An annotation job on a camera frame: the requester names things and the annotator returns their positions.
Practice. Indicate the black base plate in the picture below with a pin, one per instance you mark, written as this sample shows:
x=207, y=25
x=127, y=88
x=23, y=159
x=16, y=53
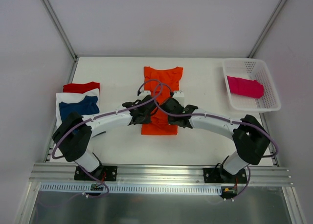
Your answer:
x=110, y=172
x=212, y=176

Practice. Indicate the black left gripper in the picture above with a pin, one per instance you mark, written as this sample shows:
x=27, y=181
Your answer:
x=148, y=107

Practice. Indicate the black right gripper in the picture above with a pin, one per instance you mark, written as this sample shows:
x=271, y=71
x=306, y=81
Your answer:
x=169, y=107

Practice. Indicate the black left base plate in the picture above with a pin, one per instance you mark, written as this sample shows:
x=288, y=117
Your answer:
x=110, y=172

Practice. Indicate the orange t shirt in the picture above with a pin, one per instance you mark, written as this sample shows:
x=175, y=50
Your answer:
x=161, y=82

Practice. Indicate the white folded t shirt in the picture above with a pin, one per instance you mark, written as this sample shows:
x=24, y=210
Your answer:
x=67, y=96

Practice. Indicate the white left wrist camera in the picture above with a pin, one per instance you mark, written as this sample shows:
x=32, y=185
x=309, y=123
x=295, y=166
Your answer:
x=144, y=93

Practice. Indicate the red folded t shirt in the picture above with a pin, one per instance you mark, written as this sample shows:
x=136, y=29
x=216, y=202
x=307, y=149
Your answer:
x=81, y=88

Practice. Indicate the aluminium mounting rail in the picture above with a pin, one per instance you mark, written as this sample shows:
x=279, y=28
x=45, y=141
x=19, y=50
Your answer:
x=265, y=176

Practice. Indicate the aluminium frame post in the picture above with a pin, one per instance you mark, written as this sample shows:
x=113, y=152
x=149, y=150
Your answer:
x=56, y=22
x=267, y=28

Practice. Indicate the blue folded t shirt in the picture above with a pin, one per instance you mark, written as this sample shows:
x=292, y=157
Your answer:
x=83, y=106

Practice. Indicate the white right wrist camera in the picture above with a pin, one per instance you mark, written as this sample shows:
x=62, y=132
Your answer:
x=179, y=96

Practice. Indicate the right aluminium frame post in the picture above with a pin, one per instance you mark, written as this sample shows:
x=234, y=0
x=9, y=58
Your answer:
x=267, y=28

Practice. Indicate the white plastic basket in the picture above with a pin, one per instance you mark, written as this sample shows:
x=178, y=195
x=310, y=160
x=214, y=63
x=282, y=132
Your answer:
x=251, y=69

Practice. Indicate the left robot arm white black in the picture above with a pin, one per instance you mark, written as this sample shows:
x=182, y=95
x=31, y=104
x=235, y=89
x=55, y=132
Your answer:
x=73, y=135

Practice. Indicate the white slotted cable duct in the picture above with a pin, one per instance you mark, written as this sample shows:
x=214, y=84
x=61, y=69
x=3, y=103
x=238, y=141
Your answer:
x=132, y=188

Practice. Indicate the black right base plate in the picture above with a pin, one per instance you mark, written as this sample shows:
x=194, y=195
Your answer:
x=212, y=176

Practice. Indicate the left aluminium frame post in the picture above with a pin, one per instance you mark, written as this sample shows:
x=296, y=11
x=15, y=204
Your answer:
x=56, y=22

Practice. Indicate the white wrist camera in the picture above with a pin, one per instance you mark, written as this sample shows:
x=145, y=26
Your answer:
x=179, y=96
x=144, y=93

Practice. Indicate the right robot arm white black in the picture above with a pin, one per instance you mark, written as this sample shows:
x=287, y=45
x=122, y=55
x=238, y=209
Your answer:
x=249, y=137

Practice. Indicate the pink t shirt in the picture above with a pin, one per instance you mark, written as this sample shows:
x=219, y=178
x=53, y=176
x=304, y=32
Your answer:
x=245, y=87

